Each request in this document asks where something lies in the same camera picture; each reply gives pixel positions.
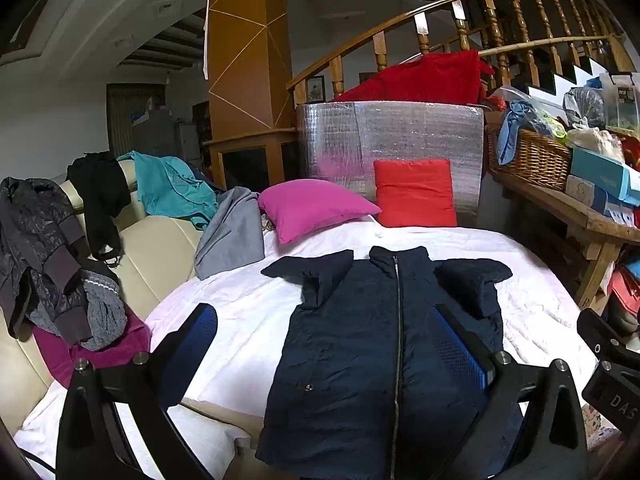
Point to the red bag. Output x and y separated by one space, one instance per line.
625 295

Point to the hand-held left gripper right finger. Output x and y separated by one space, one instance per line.
457 355

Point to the cream plastic bag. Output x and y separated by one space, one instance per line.
595 142

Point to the clear plastic container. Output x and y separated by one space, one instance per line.
620 100

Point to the red cloth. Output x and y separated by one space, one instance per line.
425 80

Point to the blue cloth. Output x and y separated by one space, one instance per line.
515 125

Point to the white cardboard box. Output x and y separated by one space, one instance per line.
587 195

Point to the teal garment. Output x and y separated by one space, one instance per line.
170 185

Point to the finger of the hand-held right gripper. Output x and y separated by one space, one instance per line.
600 332

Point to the black garment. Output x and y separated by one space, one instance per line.
100 190

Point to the magenta cloth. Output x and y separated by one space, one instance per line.
120 347

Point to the navy zip jacket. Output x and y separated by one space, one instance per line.
350 360

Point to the white floral blanket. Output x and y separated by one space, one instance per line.
240 320

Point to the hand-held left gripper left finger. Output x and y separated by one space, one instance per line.
199 332

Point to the grey knit sweater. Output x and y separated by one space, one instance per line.
102 310

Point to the framed picture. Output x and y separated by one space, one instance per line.
315 89

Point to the dark puffer jacket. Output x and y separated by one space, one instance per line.
35 240

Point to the wicker basket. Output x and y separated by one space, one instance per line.
535 157

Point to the grey garment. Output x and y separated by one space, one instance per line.
232 235

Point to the silver foil insulation mat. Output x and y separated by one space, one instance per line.
400 132

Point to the dark grey plastic bag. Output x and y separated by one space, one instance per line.
585 107

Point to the magenta pillow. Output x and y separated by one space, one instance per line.
315 207

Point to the red pillow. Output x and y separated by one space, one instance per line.
415 192

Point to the teal cardboard box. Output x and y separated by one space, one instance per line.
602 170

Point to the beige sofa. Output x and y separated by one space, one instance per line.
150 260

